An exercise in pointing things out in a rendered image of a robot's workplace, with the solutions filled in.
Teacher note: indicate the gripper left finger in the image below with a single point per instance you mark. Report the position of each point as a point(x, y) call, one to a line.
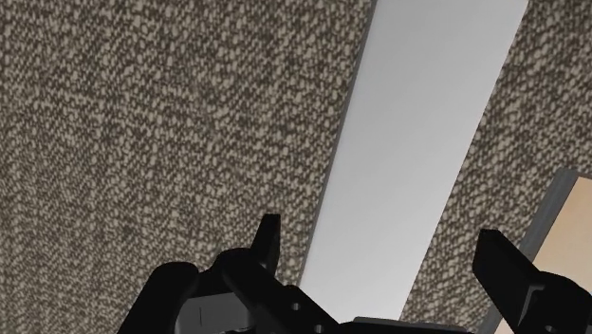
point(259, 287)

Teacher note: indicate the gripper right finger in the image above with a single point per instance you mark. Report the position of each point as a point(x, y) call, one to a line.
point(545, 296)

